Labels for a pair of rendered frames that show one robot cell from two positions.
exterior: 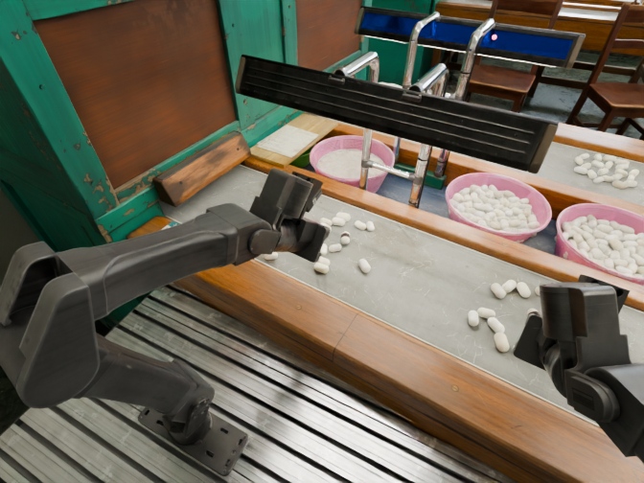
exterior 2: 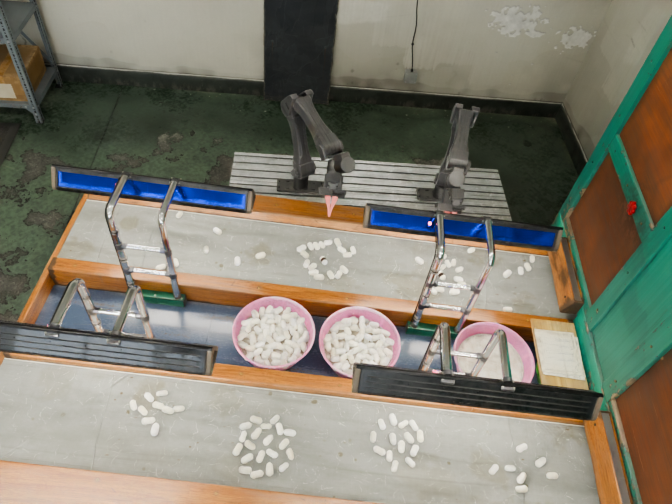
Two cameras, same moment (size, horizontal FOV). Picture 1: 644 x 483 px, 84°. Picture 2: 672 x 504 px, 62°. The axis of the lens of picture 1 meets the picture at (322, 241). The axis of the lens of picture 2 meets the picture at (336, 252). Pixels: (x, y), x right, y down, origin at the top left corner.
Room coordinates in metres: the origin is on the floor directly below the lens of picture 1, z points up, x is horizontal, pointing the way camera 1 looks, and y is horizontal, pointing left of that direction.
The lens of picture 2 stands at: (1.51, -1.10, 2.34)
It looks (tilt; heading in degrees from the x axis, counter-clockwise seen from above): 50 degrees down; 147
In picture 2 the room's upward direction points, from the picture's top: 8 degrees clockwise
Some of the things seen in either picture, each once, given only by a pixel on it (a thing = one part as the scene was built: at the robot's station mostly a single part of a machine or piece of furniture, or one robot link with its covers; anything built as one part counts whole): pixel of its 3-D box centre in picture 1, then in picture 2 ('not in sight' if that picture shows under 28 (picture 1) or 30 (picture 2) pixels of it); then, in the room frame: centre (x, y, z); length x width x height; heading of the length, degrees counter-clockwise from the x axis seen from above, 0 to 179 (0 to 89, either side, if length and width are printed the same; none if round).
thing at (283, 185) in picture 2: not in sight; (300, 180); (-0.04, -0.31, 0.71); 0.20 x 0.07 x 0.08; 64
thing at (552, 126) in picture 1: (371, 102); (462, 223); (0.67, -0.09, 1.08); 0.62 x 0.08 x 0.07; 59
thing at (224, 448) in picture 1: (187, 421); (441, 189); (0.23, 0.23, 0.71); 0.20 x 0.07 x 0.08; 64
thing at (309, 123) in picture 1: (294, 137); (560, 364); (1.11, 0.09, 0.77); 0.33 x 0.15 x 0.01; 149
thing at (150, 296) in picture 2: not in sight; (154, 241); (0.23, -0.97, 0.90); 0.20 x 0.19 x 0.45; 59
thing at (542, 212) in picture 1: (491, 214); (358, 347); (0.77, -0.47, 0.72); 0.27 x 0.27 x 0.10
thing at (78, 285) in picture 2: not in sight; (113, 348); (0.57, -1.17, 0.90); 0.20 x 0.19 x 0.45; 59
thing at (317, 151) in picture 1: (351, 168); (489, 363); (1.00, -0.09, 0.72); 0.27 x 0.27 x 0.10
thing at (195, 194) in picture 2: not in sight; (154, 185); (0.17, -0.92, 1.08); 0.62 x 0.08 x 0.07; 59
